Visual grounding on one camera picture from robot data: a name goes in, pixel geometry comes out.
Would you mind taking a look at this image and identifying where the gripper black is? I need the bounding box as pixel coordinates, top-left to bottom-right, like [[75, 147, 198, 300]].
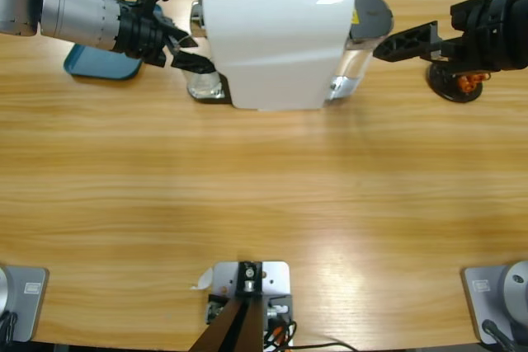
[[373, 0, 528, 75], [113, 0, 218, 77]]

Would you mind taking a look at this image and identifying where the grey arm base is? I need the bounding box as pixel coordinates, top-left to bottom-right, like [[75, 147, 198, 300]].
[[0, 265, 50, 344], [460, 260, 528, 345]]

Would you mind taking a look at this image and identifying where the orange coffee capsule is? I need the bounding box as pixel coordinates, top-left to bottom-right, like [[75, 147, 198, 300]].
[[457, 73, 487, 95]]

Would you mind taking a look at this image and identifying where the white coffee machine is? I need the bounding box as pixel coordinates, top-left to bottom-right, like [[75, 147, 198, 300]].
[[187, 0, 356, 113]]

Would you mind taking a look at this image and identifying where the clear water tank grey lid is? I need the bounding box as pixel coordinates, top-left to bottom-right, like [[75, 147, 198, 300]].
[[337, 0, 394, 81]]

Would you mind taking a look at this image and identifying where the black capsule stand with rods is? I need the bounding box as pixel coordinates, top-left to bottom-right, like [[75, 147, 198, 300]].
[[427, 61, 484, 104]]

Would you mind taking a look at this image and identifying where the teal plastic tray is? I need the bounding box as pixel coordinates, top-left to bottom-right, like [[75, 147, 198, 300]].
[[63, 3, 163, 82]]

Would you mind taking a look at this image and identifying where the white tape tab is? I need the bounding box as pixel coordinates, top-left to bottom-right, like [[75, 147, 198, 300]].
[[189, 267, 215, 291]]

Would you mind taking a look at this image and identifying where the white mount block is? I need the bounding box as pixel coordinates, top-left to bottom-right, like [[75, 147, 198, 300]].
[[205, 260, 295, 349]]

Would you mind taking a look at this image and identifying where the dark mount post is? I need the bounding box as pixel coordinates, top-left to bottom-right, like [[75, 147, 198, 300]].
[[189, 260, 265, 352]]

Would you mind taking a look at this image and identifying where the tangled black cable bundle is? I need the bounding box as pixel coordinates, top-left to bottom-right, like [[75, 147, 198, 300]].
[[262, 317, 299, 352]]

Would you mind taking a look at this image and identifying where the black base cable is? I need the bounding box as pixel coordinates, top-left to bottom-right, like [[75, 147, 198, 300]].
[[0, 311, 18, 345], [481, 318, 516, 352]]

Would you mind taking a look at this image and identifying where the long black cable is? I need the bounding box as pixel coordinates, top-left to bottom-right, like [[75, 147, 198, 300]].
[[295, 340, 356, 350]]

